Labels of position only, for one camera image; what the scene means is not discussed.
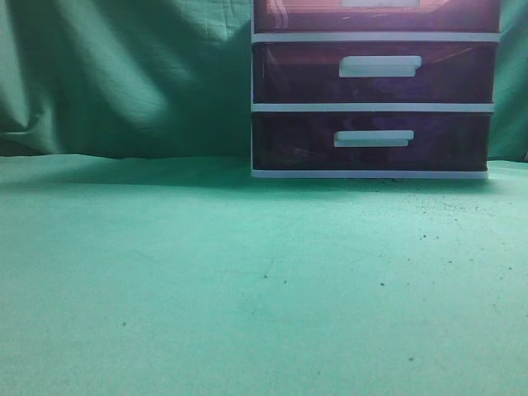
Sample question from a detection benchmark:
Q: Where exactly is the reddish translucent top drawer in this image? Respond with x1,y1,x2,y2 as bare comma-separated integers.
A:
253,0,501,33

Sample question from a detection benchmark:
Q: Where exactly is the dark translucent bottom drawer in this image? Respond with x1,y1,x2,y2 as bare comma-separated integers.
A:
252,112,491,172

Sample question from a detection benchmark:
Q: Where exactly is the dark translucent drawer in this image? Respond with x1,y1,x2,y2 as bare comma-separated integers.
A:
252,41,497,104
252,112,491,172

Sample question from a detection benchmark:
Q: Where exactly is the dark translucent middle drawer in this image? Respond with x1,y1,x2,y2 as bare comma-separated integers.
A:
252,41,497,104

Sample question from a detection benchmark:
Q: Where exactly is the green backdrop cloth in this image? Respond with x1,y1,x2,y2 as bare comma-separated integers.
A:
1,1,527,160

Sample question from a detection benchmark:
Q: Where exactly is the green table cloth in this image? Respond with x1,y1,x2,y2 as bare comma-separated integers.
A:
1,155,527,395

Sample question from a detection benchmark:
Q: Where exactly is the white drawer cabinet frame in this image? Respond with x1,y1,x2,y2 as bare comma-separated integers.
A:
251,3,500,179

